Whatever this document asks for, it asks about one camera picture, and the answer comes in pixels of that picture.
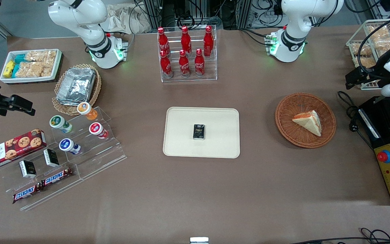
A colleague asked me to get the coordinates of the beige rectangular serving tray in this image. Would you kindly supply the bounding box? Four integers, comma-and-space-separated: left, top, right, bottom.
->
163, 107, 241, 159

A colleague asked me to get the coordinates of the beige cloth bag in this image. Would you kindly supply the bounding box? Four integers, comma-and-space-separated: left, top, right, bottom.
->
105, 3, 152, 34

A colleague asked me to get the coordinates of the yellow snack packet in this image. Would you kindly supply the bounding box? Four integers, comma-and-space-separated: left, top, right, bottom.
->
3, 60, 16, 78

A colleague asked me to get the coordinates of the blue gum bottle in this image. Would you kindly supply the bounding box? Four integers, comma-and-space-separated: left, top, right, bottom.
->
59, 138, 81, 155

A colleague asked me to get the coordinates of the red Walkers cookie box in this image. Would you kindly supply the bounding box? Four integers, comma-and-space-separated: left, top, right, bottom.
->
0, 129, 47, 170

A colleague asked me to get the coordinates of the orange gum bottle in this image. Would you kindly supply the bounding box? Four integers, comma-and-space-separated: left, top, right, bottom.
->
77, 102, 98, 121

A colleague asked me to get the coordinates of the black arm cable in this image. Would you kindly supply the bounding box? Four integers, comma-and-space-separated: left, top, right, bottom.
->
357, 17, 390, 80

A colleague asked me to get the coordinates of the light tan wicker basket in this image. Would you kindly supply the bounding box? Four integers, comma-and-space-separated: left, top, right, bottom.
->
52, 64, 102, 116

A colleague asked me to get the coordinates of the black machine with yellow panel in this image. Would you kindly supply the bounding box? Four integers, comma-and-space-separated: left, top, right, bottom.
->
357, 96, 390, 206

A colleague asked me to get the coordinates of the green gum bottle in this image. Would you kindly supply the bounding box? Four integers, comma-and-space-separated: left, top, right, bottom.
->
49, 115, 73, 134

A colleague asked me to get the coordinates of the small black white-sided box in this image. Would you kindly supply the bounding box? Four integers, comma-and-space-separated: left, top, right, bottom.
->
19, 160, 37, 179
43, 149, 60, 167

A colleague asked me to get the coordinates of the clear acrylic bottle rack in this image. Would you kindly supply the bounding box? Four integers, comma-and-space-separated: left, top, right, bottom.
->
157, 25, 218, 83

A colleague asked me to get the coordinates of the triangular white bread sandwich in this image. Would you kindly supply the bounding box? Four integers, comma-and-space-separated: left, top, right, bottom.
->
292, 110, 322, 137

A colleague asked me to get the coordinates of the white wire basket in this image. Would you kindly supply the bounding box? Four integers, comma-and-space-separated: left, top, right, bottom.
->
345, 18, 390, 90

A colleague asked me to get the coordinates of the small black gold-print box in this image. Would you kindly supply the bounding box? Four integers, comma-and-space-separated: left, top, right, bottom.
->
193, 124, 206, 140

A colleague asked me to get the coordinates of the clear acrylic stepped stand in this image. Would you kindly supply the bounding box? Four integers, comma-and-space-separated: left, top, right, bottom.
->
50, 107, 128, 181
0, 149, 83, 211

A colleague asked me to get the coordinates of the white rectangular snack bin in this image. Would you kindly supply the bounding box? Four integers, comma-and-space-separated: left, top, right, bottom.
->
0, 49, 63, 84

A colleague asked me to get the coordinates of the clear rice cracker bag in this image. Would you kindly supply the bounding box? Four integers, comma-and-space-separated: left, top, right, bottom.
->
24, 50, 57, 64
15, 61, 54, 78
350, 42, 377, 68
365, 25, 390, 52

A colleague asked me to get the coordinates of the red gum bottle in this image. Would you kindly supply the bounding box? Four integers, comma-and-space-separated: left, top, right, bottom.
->
89, 122, 109, 140

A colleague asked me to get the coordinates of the brown Snickers chocolate bar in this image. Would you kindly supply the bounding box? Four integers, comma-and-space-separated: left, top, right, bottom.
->
42, 167, 74, 187
12, 184, 44, 204

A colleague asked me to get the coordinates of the red Coca-Cola bottle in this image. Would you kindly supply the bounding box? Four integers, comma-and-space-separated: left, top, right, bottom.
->
160, 50, 174, 79
180, 26, 192, 57
178, 49, 191, 78
157, 27, 170, 57
203, 25, 214, 58
194, 48, 205, 77

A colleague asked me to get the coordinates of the round brown wicker basket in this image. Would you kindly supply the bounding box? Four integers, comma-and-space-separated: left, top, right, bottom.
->
275, 93, 337, 149

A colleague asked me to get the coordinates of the black power cable with plug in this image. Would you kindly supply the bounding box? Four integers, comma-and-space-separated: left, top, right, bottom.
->
337, 90, 374, 150

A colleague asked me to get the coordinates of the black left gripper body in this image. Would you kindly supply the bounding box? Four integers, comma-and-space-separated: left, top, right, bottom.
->
361, 63, 390, 89

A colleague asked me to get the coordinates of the black cable bundle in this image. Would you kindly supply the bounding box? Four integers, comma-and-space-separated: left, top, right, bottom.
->
289, 228, 390, 244

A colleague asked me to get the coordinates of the black aluminium frame rack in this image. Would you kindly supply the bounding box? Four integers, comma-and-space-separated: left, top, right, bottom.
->
142, 0, 250, 30

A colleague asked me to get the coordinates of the red emergency stop button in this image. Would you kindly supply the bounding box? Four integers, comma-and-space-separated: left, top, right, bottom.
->
377, 149, 390, 164

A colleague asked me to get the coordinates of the silver foil tray stack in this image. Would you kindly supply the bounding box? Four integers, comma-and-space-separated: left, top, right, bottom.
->
56, 67, 96, 105

